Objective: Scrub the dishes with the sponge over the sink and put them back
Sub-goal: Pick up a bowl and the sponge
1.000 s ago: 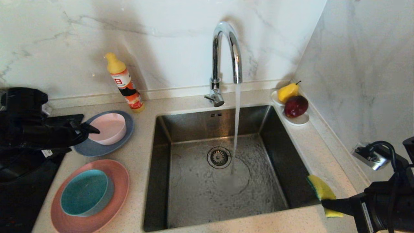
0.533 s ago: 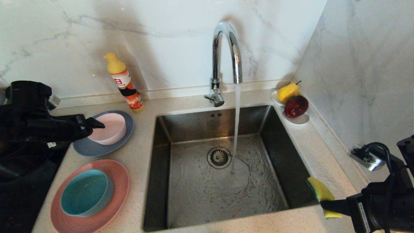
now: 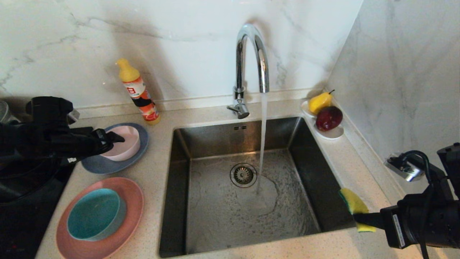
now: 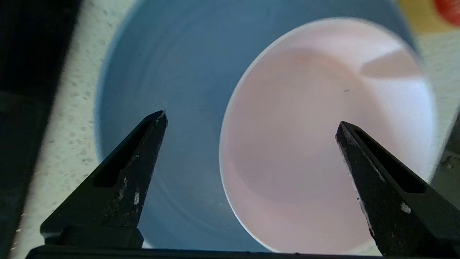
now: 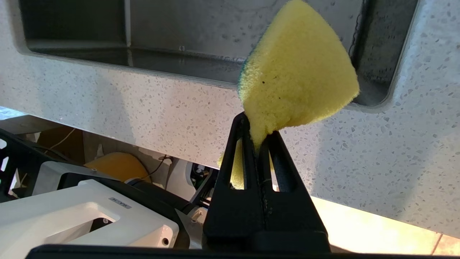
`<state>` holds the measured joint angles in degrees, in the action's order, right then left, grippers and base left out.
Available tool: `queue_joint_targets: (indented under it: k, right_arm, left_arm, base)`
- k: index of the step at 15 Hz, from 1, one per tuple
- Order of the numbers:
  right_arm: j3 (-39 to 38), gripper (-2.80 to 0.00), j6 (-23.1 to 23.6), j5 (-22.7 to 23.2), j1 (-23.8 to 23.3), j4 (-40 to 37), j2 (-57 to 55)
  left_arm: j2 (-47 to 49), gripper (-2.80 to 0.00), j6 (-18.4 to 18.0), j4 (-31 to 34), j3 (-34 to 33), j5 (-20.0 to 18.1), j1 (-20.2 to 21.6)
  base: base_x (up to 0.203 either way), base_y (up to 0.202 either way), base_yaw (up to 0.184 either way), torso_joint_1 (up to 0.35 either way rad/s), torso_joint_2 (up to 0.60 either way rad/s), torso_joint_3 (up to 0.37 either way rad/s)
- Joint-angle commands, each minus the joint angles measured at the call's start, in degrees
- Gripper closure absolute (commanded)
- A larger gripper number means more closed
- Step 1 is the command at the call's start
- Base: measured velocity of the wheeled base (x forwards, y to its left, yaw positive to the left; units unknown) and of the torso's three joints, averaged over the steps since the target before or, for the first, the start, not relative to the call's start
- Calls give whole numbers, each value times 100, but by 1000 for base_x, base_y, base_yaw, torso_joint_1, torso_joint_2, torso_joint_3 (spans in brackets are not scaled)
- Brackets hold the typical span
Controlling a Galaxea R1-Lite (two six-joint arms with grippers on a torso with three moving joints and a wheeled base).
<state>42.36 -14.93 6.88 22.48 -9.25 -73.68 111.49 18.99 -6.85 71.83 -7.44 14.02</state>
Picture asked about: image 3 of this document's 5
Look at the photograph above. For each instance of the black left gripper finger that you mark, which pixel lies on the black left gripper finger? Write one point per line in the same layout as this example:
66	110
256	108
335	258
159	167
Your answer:
106	149
115	137

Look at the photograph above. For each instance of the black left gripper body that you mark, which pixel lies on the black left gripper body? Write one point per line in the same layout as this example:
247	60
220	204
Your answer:
64	144

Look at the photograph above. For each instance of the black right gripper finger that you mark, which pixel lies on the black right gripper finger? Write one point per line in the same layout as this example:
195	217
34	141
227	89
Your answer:
372	223
370	216

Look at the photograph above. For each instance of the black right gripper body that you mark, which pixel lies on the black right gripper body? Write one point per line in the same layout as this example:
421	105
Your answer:
424	223

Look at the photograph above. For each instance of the pink bowl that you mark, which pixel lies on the pink bowl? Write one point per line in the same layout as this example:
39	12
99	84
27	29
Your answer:
125	149

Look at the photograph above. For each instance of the yellow green sponge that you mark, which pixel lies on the yellow green sponge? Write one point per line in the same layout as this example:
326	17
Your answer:
354	203

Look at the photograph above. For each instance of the orange white dish soap bottle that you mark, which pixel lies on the orange white dish soap bottle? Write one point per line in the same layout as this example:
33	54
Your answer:
138	91

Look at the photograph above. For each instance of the teal bowl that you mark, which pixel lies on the teal bowl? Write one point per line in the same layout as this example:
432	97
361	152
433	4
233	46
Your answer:
93	214

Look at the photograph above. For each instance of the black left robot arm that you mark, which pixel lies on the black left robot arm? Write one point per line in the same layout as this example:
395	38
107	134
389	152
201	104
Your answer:
46	108

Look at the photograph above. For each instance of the stainless steel sink basin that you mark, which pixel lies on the stainless steel sink basin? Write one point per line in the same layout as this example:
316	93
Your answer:
215	223

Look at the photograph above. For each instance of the blue grey plate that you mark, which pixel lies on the blue grey plate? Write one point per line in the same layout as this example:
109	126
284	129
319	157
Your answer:
107	167

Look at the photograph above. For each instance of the pink plate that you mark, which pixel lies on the pink plate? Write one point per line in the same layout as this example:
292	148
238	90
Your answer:
133	201

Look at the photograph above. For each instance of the steel cooking pot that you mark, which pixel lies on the steel cooking pot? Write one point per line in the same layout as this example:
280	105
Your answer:
3	111

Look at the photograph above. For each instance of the black induction cooktop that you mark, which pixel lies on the black induction cooktop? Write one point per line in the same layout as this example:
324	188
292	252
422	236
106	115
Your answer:
32	216

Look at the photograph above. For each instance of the small white fruit dish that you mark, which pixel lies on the small white fruit dish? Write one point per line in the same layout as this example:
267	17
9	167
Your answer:
333	134

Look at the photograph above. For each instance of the dark red apple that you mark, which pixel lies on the dark red apple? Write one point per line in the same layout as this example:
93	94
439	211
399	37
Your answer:
328	118

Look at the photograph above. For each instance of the yellow pear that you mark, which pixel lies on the yellow pear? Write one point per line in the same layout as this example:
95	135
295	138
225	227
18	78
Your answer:
319	103

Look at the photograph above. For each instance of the running water stream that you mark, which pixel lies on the running water stream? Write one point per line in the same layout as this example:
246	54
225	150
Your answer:
263	144

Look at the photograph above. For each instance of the round metal drain strainer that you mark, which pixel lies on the round metal drain strainer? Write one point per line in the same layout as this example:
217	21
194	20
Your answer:
243	175

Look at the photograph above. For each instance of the chrome gooseneck faucet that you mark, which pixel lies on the chrome gooseneck faucet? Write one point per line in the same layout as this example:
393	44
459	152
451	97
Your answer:
240	64

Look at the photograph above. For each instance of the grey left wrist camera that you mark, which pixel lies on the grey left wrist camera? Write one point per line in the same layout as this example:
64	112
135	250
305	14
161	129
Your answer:
73	116

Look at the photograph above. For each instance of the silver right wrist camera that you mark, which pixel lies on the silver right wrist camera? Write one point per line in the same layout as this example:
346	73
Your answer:
404	169

